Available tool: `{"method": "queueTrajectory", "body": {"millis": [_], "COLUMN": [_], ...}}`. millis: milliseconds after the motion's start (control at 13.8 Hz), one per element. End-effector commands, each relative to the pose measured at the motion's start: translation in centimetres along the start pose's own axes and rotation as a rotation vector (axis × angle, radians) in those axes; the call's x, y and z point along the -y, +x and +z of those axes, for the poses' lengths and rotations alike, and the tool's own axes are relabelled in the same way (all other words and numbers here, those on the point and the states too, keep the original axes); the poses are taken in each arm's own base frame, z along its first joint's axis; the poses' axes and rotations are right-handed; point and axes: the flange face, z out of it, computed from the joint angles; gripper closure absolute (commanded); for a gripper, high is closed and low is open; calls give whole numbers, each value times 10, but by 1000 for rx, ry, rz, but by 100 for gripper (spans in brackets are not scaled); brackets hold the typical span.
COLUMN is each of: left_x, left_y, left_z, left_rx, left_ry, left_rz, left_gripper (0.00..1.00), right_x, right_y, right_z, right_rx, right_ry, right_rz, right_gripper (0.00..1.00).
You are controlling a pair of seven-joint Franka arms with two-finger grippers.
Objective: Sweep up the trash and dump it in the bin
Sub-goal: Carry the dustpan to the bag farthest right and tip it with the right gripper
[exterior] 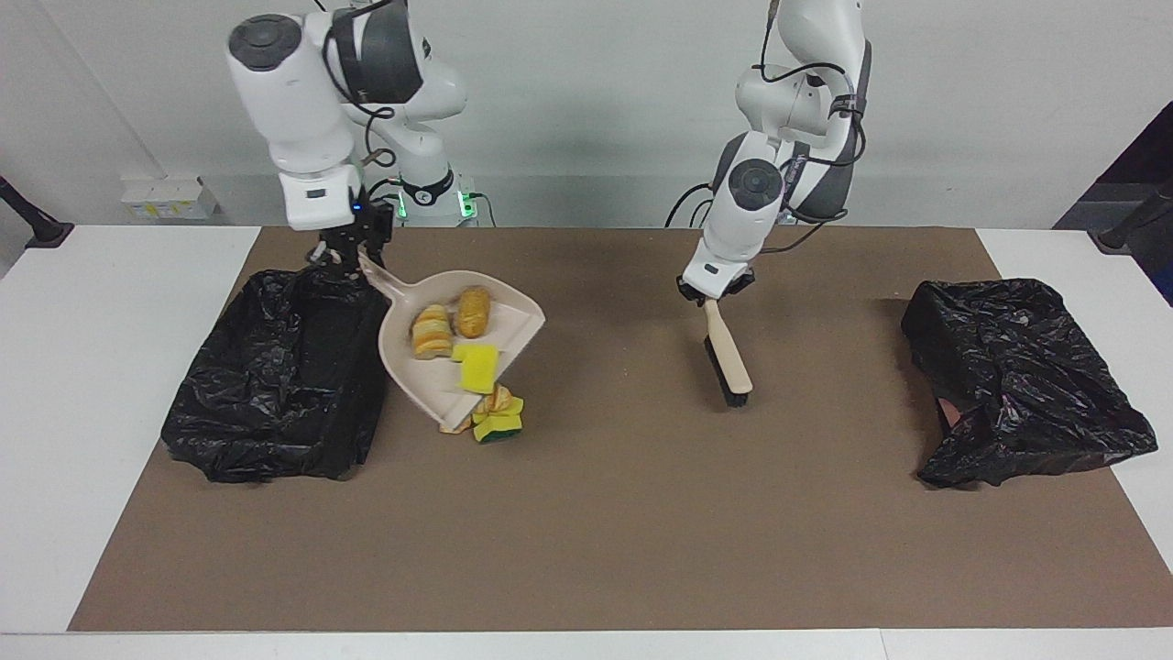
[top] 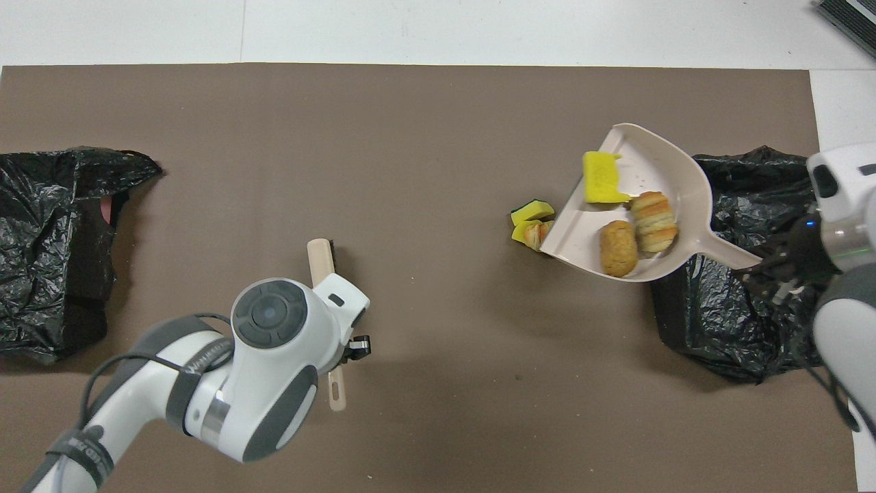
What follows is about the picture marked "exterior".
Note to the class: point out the yellow green sponge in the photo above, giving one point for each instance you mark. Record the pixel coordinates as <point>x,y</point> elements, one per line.
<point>502,428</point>

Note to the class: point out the white wall socket box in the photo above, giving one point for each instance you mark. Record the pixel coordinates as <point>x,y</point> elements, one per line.
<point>169,197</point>

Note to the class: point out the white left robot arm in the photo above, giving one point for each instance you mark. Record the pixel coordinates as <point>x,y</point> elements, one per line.
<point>747,211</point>

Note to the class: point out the brown oval bread roll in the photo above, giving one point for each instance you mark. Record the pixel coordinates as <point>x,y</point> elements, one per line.
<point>474,312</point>

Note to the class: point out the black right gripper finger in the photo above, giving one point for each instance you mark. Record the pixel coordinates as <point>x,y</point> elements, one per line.
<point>334,258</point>

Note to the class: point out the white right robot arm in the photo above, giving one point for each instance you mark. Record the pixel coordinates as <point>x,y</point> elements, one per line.
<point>293,101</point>

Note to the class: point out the beige plastic dustpan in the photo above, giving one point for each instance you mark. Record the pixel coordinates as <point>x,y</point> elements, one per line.
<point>403,367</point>

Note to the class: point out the dark cabinet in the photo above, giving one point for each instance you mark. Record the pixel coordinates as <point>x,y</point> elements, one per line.
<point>1145,165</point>

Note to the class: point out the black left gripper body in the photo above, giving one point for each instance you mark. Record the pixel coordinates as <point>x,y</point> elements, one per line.
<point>689,291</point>

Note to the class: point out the plain yellow sponge piece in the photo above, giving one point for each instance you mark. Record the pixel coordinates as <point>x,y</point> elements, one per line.
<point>476,368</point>

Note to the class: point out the black stand foot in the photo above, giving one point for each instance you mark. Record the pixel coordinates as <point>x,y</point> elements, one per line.
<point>1113,240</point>
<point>46,234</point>

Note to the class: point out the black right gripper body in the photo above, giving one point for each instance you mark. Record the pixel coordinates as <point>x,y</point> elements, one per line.
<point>362,225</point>

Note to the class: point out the pink bin rim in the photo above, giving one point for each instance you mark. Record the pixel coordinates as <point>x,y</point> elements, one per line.
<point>951,414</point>

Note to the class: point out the beige hand brush black bristles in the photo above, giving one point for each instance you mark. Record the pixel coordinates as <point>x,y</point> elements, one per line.
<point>729,353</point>

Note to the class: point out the brown table mat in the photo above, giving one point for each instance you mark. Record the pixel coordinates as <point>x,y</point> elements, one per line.
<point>641,568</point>

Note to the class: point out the black bag lined pink bin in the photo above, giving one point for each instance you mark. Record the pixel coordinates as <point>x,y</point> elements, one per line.
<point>1026,385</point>

